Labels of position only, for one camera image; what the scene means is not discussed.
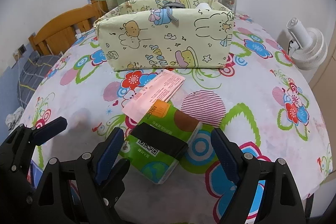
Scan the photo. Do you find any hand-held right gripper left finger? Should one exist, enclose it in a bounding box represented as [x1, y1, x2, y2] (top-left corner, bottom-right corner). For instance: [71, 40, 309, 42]
[35, 128, 124, 224]

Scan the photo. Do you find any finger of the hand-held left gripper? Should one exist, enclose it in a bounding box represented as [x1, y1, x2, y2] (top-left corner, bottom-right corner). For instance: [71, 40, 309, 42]
[0, 117, 68, 169]
[101, 159, 131, 208]

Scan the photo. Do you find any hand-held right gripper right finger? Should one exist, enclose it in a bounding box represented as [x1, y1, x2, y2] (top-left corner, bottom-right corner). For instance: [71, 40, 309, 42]
[211, 128, 302, 224]

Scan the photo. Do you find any green tissue pack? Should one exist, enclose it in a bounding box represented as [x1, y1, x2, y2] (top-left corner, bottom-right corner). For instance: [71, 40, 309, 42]
[119, 99, 203, 185]

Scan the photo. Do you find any yellow cartoon fabric storage box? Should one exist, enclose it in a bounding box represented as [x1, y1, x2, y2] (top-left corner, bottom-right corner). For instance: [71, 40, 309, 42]
[96, 0, 235, 72]

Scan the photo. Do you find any white crumpled cloth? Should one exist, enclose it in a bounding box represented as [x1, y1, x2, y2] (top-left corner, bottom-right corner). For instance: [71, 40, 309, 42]
[6, 107, 25, 131]

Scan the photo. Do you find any grey plaid blanket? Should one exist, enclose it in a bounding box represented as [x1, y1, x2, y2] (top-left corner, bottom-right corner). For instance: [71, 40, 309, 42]
[17, 52, 63, 109]

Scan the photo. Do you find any floral tablecloth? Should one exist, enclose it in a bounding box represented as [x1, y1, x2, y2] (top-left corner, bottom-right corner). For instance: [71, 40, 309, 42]
[20, 7, 334, 224]

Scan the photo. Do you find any pink flat packet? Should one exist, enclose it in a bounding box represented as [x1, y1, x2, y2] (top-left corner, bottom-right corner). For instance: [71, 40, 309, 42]
[122, 69, 186, 125]

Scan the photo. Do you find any wooden bed headboard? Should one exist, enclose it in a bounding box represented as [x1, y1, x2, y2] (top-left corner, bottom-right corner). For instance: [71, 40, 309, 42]
[28, 0, 109, 56]

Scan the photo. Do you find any small white fan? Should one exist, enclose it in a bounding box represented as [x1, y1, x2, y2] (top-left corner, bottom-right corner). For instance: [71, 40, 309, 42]
[286, 18, 328, 71]

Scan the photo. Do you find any white fan power cable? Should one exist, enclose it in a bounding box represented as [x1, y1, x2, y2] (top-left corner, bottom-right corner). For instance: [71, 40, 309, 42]
[75, 0, 105, 39]

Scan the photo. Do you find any black fan cable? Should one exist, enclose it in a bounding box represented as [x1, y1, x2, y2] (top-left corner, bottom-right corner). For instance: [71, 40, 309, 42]
[287, 39, 296, 56]

